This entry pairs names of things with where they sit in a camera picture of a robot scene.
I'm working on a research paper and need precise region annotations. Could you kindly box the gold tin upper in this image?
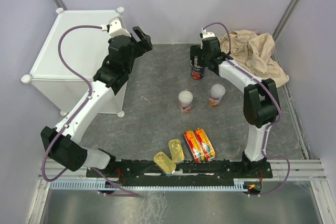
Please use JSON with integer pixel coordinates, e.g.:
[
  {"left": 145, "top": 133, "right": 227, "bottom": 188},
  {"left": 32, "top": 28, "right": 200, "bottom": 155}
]
[{"left": 169, "top": 139, "right": 185, "bottom": 164}]

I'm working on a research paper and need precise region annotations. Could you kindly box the beige crumpled cloth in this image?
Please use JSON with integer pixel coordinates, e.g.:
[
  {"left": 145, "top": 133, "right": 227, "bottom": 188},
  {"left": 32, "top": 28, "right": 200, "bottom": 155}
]
[{"left": 219, "top": 30, "right": 289, "bottom": 87}]

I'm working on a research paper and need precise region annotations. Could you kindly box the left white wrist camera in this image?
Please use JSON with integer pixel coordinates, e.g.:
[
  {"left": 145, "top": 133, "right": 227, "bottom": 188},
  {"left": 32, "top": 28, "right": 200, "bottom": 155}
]
[{"left": 101, "top": 17, "right": 131, "bottom": 38}]

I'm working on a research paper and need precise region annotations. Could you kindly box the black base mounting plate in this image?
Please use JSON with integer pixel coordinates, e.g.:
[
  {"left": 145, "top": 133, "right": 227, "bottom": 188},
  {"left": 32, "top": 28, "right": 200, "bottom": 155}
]
[{"left": 86, "top": 158, "right": 273, "bottom": 187}]

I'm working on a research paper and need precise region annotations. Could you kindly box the red yellow flat tin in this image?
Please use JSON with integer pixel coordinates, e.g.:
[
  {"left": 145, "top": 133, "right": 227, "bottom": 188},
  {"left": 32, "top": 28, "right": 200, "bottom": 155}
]
[{"left": 183, "top": 130, "right": 205, "bottom": 163}]

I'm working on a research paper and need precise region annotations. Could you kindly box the orange label white-lid can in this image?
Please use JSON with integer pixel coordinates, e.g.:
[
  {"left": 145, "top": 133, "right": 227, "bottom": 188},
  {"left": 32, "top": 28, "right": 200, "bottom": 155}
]
[{"left": 208, "top": 84, "right": 226, "bottom": 107}]

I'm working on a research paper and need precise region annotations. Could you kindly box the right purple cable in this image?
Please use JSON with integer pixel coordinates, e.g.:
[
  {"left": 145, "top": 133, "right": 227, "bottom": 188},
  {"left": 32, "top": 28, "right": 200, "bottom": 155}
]
[{"left": 201, "top": 22, "right": 291, "bottom": 197}]

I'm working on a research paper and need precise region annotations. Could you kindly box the purple cable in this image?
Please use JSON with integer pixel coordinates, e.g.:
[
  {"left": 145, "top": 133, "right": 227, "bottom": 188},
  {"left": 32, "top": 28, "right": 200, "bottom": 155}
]
[
  {"left": 201, "top": 22, "right": 291, "bottom": 197},
  {"left": 41, "top": 25, "right": 140, "bottom": 198}
]

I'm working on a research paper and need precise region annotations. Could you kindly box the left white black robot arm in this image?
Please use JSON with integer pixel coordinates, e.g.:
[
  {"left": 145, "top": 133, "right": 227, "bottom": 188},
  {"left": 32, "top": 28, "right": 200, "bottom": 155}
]
[{"left": 40, "top": 25, "right": 153, "bottom": 177}]

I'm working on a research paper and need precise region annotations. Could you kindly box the gold tin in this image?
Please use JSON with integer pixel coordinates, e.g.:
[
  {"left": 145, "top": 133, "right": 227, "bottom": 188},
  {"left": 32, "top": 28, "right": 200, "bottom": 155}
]
[
  {"left": 169, "top": 139, "right": 185, "bottom": 164},
  {"left": 153, "top": 152, "right": 176, "bottom": 175}
]

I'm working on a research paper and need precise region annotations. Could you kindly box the light blue cable duct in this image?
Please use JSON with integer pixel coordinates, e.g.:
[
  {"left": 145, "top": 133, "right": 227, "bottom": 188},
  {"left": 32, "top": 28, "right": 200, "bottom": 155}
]
[{"left": 49, "top": 178, "right": 249, "bottom": 190}]

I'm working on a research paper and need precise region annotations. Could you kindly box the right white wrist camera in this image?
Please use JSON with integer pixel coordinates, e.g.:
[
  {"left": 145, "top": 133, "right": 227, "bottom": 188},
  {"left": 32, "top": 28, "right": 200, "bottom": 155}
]
[{"left": 199, "top": 29, "right": 216, "bottom": 39}]

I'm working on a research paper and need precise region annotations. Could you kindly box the red green flat tin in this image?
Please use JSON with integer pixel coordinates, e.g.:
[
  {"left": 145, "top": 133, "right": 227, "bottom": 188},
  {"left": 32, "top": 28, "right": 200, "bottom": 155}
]
[{"left": 194, "top": 128, "right": 216, "bottom": 161}]

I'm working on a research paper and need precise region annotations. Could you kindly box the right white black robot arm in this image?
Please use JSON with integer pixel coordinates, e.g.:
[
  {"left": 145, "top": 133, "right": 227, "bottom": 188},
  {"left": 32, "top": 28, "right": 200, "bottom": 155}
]
[{"left": 190, "top": 37, "right": 282, "bottom": 177}]

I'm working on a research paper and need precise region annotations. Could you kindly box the dark blue food can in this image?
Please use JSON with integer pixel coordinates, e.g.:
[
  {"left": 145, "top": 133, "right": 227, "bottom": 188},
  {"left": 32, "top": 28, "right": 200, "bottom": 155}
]
[{"left": 191, "top": 64, "right": 205, "bottom": 80}]

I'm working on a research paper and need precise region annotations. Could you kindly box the white plastic cube cabinet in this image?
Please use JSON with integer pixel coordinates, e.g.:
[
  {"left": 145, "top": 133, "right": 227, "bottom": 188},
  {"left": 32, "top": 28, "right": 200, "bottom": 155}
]
[{"left": 21, "top": 7, "right": 124, "bottom": 116}]

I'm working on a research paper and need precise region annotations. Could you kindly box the aluminium frame rail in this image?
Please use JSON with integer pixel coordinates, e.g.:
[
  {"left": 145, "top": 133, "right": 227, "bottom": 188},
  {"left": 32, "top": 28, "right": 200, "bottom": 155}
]
[{"left": 39, "top": 157, "right": 328, "bottom": 183}]

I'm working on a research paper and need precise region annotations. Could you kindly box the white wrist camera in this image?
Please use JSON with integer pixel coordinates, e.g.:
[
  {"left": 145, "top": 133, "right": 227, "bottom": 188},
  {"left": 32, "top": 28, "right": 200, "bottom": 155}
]
[
  {"left": 199, "top": 29, "right": 216, "bottom": 39},
  {"left": 101, "top": 17, "right": 131, "bottom": 38}
]

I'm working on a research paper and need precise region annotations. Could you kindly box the red white tall can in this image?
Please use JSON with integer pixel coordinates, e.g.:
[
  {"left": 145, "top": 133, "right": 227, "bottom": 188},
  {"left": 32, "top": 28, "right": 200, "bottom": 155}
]
[{"left": 178, "top": 90, "right": 193, "bottom": 113}]

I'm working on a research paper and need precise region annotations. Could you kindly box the gold tin lower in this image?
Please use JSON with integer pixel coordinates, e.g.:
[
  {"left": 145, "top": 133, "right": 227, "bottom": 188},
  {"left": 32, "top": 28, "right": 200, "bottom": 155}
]
[{"left": 153, "top": 152, "right": 176, "bottom": 175}]

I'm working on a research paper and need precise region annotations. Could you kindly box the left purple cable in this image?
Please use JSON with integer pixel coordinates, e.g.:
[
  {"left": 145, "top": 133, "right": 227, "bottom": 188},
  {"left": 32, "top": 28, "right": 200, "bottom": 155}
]
[{"left": 41, "top": 25, "right": 140, "bottom": 198}]

